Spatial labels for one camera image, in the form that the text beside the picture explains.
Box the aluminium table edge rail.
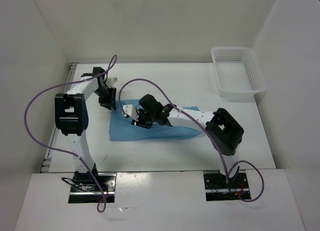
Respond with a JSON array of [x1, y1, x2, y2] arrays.
[[40, 62, 78, 173]]

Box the white plastic basket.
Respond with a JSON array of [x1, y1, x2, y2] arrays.
[[211, 46, 267, 99]]

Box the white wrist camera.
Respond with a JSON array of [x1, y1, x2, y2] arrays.
[[104, 76, 118, 88], [122, 104, 139, 121]]

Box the light blue shorts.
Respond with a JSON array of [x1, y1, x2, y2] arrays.
[[109, 101, 203, 142]]

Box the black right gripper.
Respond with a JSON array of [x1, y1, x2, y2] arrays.
[[132, 108, 156, 130]]

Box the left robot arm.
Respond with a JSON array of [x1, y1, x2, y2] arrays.
[[54, 67, 117, 191]]

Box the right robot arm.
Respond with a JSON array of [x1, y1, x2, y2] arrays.
[[123, 94, 244, 188]]

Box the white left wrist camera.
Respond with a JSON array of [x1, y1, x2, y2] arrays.
[[104, 76, 118, 88]]

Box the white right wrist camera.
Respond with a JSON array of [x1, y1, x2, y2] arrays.
[[122, 104, 139, 121]]

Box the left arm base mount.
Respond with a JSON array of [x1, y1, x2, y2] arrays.
[[63, 173, 117, 204]]

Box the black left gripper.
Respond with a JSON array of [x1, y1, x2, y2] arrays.
[[93, 86, 117, 111]]

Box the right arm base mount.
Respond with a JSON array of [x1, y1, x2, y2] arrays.
[[203, 171, 252, 202]]

